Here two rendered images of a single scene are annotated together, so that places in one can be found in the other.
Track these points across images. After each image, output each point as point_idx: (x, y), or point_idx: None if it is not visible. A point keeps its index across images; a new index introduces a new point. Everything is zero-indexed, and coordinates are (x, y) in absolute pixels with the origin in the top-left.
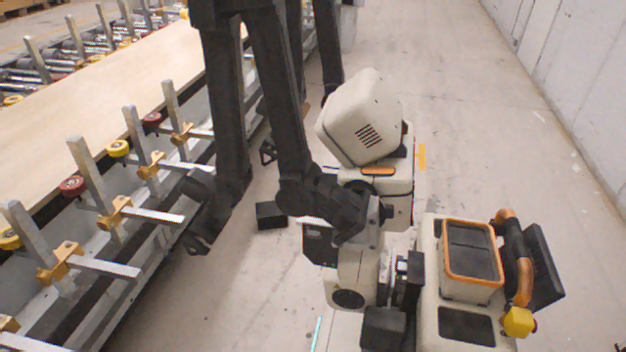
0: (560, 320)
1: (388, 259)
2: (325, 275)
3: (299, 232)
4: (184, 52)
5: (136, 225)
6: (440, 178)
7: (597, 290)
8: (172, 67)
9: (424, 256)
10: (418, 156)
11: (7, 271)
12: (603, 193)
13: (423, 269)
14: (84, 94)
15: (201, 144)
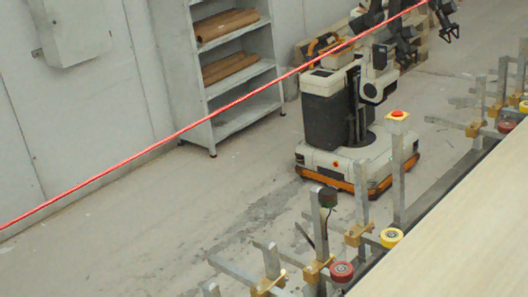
0: (224, 171)
1: (300, 222)
2: (398, 71)
3: None
4: (493, 241)
5: (508, 117)
6: (158, 279)
7: (178, 176)
8: (505, 198)
9: (346, 70)
10: None
11: None
12: (39, 222)
13: (351, 68)
14: None
15: (464, 165)
